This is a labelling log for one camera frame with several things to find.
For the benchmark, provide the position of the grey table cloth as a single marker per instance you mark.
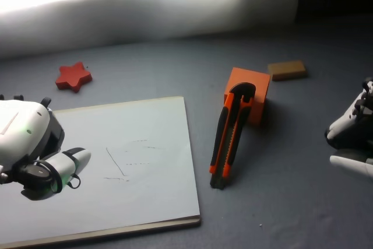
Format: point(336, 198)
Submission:
point(291, 202)

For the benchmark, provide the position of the white paper pad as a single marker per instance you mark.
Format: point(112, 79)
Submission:
point(131, 196)

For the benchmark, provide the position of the red star block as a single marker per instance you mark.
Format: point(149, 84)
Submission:
point(73, 78)

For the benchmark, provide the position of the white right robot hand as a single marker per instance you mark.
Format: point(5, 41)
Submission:
point(354, 126)

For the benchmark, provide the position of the orange black utility knife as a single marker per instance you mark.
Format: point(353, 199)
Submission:
point(233, 120)

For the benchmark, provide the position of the orange cube block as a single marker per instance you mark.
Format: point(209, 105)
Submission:
point(253, 79)

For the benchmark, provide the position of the brown wooden block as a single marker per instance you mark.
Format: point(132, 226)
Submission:
point(287, 69)

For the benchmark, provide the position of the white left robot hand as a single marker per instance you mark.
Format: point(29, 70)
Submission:
point(20, 132)

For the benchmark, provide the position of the white fabric backdrop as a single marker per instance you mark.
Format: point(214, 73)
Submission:
point(145, 13)

